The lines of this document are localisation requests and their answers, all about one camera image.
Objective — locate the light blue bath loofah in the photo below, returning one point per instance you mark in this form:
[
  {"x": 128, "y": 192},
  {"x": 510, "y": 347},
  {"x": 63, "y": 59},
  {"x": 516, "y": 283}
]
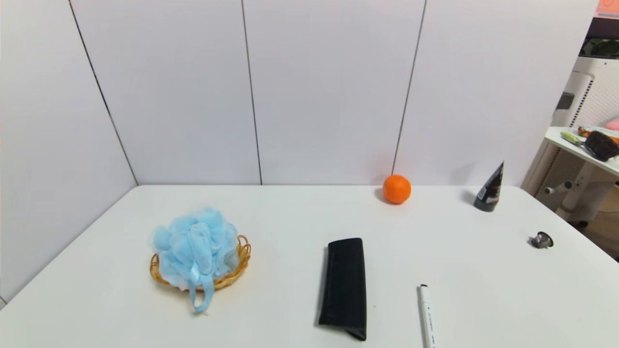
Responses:
[{"x": 196, "y": 246}]

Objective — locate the yellow wicker basket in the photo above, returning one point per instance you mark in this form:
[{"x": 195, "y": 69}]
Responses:
[{"x": 242, "y": 256}]

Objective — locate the pink object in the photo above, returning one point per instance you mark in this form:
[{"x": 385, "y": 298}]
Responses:
[{"x": 613, "y": 124}]

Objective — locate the orange fruit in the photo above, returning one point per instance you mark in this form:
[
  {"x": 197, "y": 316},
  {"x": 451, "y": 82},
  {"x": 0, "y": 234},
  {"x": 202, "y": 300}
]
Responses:
[{"x": 397, "y": 189}]

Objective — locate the black folded cloth pouch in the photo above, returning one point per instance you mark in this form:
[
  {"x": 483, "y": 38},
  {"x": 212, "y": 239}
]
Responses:
[{"x": 344, "y": 290}]

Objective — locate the black cosmetic tube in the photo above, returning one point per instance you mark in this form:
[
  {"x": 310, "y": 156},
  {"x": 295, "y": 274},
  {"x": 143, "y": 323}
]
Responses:
[{"x": 489, "y": 193}]

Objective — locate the white marker pen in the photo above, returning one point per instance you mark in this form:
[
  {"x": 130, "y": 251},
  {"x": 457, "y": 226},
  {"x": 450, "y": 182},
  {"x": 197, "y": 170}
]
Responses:
[{"x": 427, "y": 316}]

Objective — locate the small silver metal cap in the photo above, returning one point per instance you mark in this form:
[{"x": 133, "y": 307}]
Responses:
[{"x": 542, "y": 240}]

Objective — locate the white side table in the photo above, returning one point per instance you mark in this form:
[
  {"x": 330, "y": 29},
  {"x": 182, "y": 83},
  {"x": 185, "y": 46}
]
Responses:
[{"x": 587, "y": 186}]

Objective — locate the orange packet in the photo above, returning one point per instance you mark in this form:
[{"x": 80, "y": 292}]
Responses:
[{"x": 586, "y": 130}]

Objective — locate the black brush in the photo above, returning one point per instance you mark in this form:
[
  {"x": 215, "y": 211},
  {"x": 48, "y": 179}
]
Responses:
[{"x": 601, "y": 145}]

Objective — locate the white pegboard cabinet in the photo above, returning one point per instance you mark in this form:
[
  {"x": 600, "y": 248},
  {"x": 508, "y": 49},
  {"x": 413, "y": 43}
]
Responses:
[{"x": 597, "y": 92}]

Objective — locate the orange box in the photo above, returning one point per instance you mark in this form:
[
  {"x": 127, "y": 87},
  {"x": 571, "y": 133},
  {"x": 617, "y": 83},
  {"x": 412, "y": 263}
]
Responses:
[{"x": 608, "y": 7}]

